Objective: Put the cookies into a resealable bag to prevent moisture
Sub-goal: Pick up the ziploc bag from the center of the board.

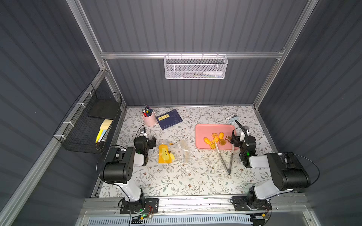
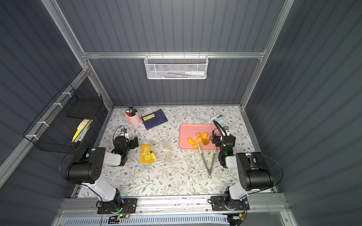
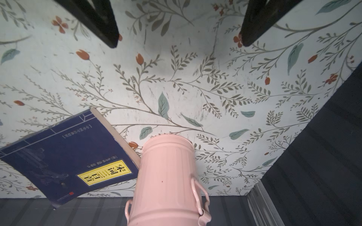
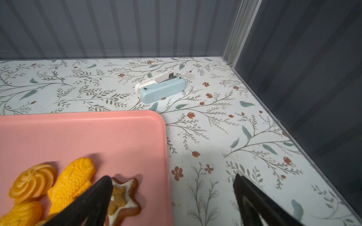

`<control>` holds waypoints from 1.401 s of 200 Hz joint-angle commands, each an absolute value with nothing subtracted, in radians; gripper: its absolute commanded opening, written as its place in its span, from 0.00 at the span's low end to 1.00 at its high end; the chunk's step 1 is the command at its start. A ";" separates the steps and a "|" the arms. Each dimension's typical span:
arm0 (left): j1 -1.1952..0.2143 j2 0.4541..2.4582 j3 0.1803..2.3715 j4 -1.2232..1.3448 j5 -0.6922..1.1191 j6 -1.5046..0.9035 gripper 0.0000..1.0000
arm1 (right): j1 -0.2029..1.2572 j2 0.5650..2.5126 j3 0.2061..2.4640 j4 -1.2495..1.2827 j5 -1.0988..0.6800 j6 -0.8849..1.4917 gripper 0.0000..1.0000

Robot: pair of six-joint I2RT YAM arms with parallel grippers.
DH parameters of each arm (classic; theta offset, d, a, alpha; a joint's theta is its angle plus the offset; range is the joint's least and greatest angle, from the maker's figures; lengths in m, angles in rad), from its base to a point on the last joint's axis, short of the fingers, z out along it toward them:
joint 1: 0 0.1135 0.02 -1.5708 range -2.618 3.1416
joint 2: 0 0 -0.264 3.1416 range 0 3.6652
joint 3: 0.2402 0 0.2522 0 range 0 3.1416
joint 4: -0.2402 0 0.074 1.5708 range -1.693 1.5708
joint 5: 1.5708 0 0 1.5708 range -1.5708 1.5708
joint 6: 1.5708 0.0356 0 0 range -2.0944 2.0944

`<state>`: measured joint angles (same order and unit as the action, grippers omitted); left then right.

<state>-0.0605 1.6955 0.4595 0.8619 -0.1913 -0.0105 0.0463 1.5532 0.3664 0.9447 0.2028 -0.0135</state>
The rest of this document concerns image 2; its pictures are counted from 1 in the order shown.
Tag clear resealable bag yellow zip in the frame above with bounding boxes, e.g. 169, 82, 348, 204
140, 140, 172, 164

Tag metal kitchen tongs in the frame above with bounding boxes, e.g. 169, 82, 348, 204
197, 143, 216, 179

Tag yellow cookie pile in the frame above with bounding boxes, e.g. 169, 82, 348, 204
187, 132, 214, 150

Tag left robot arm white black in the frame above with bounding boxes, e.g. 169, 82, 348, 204
59, 128, 139, 214

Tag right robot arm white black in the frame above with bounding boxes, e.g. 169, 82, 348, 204
208, 120, 281, 211

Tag small pale green eraser box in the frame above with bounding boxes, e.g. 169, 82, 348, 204
211, 115, 225, 123

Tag pink pen cup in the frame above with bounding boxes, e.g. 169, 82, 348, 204
125, 105, 142, 127

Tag pink plastic tray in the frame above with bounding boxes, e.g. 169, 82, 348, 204
179, 124, 220, 150

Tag yellow notepad in basket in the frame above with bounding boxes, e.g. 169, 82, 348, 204
72, 119, 93, 143

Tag dark blue book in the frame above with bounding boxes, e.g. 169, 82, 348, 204
141, 109, 168, 130

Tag black slab in side basket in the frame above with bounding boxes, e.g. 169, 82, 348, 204
67, 99, 103, 120

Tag white marker in basket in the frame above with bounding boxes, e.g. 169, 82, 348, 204
181, 71, 206, 78

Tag black wire side basket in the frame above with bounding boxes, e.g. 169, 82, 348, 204
23, 79, 108, 153

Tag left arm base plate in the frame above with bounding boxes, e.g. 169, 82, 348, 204
96, 198, 138, 215

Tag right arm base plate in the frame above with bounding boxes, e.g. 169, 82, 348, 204
207, 195, 250, 211

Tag white wire wall basket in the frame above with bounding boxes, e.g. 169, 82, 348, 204
144, 54, 209, 80

